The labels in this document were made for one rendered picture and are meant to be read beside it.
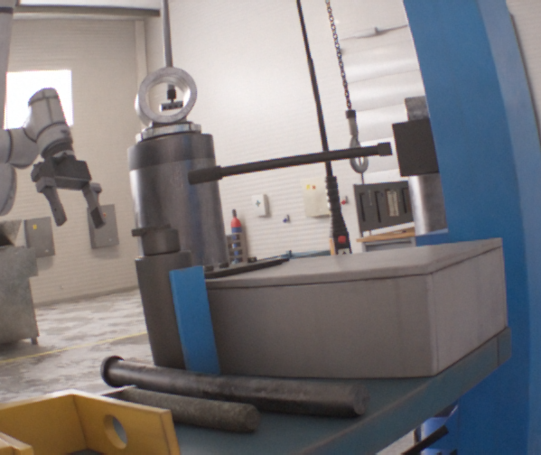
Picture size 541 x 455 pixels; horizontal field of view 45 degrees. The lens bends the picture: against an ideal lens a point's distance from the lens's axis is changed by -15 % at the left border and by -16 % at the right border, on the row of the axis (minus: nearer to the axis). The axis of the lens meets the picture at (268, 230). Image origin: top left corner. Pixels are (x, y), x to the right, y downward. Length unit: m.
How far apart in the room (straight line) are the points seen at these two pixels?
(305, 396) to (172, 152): 1.07
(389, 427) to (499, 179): 0.58
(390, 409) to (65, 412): 0.32
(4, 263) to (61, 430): 8.74
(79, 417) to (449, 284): 0.43
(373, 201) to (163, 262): 7.09
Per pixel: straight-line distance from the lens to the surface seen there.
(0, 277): 9.35
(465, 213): 1.21
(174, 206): 1.68
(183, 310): 0.91
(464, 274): 0.86
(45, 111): 1.60
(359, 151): 1.27
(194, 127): 1.75
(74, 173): 1.54
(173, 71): 1.77
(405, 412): 0.74
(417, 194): 2.78
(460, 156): 1.21
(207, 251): 1.70
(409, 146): 1.26
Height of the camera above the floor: 1.26
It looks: 1 degrees down
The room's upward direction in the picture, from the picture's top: 8 degrees counter-clockwise
